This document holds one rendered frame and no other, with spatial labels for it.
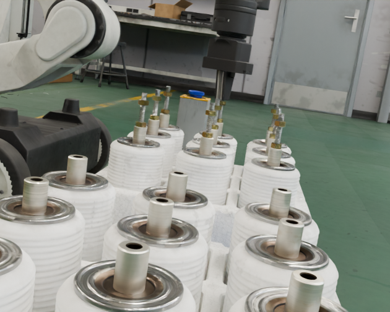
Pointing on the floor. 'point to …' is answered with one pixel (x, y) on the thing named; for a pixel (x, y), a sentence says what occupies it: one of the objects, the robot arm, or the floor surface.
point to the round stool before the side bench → (109, 69)
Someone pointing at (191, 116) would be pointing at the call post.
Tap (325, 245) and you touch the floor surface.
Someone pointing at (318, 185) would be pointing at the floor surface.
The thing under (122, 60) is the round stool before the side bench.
